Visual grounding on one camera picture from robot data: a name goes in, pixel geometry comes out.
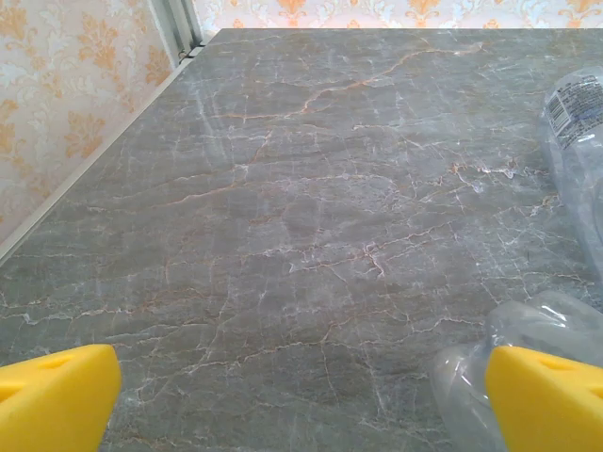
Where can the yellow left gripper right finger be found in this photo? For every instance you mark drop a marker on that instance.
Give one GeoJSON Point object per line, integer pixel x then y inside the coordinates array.
{"type": "Point", "coordinates": [551, 405]}

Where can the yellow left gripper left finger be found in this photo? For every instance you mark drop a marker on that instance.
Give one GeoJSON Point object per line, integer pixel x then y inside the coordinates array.
{"type": "Point", "coordinates": [52, 400]}

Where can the clear plastic bottle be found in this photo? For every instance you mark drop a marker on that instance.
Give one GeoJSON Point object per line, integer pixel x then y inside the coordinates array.
{"type": "Point", "coordinates": [518, 325]}

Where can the clear bottle with white label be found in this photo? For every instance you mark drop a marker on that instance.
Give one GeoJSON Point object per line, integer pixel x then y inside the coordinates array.
{"type": "Point", "coordinates": [579, 141]}

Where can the aluminium table side rail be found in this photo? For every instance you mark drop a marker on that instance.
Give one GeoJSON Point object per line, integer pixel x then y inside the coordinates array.
{"type": "Point", "coordinates": [94, 162]}

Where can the aluminium frame post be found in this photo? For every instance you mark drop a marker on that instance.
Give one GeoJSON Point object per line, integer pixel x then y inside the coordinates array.
{"type": "Point", "coordinates": [176, 23]}

